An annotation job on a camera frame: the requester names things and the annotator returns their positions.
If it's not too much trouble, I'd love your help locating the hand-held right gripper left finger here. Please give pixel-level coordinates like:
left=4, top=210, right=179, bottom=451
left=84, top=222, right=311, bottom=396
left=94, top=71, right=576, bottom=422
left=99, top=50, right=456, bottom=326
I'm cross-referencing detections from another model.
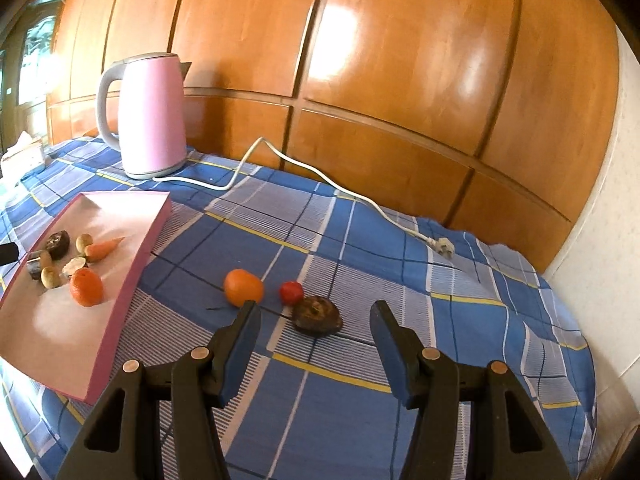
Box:
left=55, top=301, right=263, bottom=480

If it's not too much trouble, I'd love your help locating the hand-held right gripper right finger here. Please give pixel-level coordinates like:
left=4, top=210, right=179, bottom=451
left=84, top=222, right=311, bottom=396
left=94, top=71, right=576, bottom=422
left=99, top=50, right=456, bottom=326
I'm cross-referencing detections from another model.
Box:
left=369, top=300, right=572, bottom=480

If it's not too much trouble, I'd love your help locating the dark purple cylindrical fruit piece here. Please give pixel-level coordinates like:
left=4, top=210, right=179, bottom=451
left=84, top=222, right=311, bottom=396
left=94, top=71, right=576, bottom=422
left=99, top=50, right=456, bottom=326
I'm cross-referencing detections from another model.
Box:
left=26, top=250, right=53, bottom=281

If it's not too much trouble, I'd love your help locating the dark brown round fruit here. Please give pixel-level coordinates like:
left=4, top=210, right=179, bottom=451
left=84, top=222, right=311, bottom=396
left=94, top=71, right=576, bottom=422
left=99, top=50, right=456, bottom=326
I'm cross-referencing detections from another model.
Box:
left=291, top=296, right=344, bottom=336

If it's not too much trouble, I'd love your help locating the small orange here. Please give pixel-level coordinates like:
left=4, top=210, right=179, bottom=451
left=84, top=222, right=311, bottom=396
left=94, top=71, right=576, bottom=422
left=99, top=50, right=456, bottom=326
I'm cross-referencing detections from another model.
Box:
left=68, top=267, right=105, bottom=307

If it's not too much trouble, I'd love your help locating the pink shallow tray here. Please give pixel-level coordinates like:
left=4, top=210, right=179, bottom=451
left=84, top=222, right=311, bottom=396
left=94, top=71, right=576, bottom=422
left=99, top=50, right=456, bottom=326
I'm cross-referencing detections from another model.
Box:
left=0, top=191, right=173, bottom=403

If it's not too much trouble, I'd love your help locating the dark wrinkled passion fruit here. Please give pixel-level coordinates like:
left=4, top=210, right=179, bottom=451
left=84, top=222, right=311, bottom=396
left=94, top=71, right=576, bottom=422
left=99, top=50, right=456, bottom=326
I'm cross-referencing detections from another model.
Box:
left=45, top=230, right=71, bottom=260

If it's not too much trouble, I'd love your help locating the large orange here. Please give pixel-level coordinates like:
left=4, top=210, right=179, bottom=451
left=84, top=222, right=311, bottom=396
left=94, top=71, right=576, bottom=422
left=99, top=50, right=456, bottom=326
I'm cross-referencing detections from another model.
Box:
left=223, top=269, right=265, bottom=308

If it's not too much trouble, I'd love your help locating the red tomato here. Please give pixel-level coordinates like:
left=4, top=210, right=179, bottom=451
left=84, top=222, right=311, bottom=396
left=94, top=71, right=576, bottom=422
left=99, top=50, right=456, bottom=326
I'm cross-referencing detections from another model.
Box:
left=278, top=281, right=305, bottom=306

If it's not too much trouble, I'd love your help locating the small orange carrot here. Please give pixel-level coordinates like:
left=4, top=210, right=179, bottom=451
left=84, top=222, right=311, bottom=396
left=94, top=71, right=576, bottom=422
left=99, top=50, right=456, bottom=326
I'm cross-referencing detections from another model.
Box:
left=84, top=236, right=126, bottom=263

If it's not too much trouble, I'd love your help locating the white patterned tissue box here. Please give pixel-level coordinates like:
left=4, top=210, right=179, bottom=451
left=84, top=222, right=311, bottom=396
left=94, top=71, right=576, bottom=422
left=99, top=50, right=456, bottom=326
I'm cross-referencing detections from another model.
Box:
left=0, top=130, right=48, bottom=176

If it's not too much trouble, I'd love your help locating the blue plaid blanket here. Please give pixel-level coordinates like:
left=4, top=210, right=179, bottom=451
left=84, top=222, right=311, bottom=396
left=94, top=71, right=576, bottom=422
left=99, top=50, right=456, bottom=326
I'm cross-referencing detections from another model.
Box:
left=0, top=137, right=598, bottom=480

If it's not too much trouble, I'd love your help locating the pink electric kettle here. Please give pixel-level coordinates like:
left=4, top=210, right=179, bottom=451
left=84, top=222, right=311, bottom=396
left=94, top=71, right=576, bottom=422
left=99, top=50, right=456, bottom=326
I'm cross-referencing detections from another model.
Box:
left=96, top=52, right=193, bottom=181

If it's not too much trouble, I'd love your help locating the wooden framed glass door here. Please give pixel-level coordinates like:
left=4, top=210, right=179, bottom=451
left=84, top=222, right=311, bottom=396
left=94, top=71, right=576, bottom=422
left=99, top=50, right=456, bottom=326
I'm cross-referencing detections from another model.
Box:
left=0, top=0, right=66, bottom=151

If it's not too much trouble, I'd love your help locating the white power cable with plug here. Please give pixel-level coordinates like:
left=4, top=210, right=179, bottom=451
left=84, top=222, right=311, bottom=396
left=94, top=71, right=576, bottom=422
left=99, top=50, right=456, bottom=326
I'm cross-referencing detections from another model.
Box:
left=152, top=136, right=456, bottom=261

